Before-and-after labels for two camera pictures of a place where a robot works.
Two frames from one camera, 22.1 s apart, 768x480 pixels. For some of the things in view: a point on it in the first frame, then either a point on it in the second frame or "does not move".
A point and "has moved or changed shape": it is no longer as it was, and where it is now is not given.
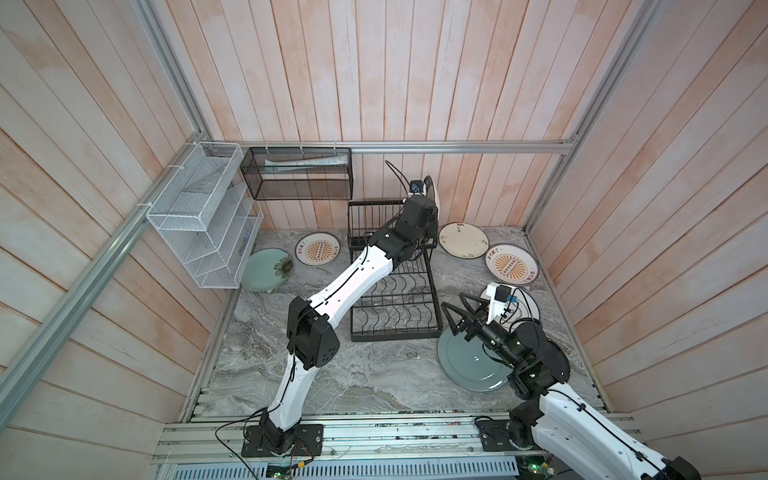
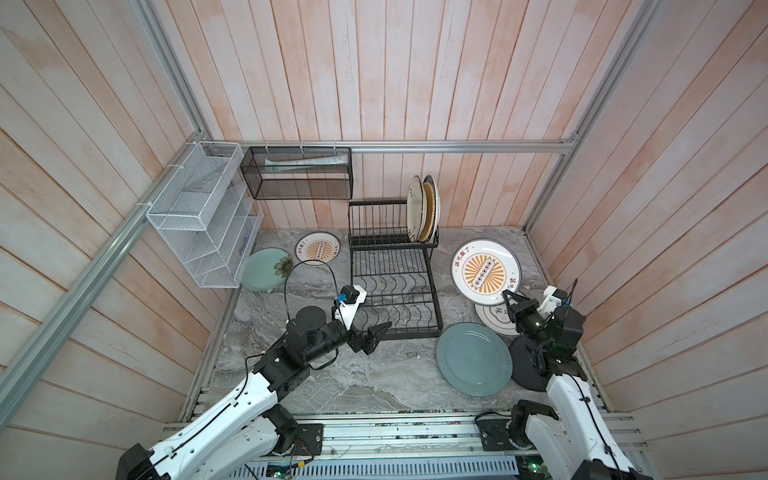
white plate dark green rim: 430,192 does not move
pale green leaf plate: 266,269 does not move
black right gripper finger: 482,308 -> 510,295
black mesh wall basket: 299,172 does not move
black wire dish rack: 406,306 does not move
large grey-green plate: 471,364 does not move
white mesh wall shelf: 207,216 does not move
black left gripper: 431,224 -> 370,341
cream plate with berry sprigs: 464,240 has moved or changed shape
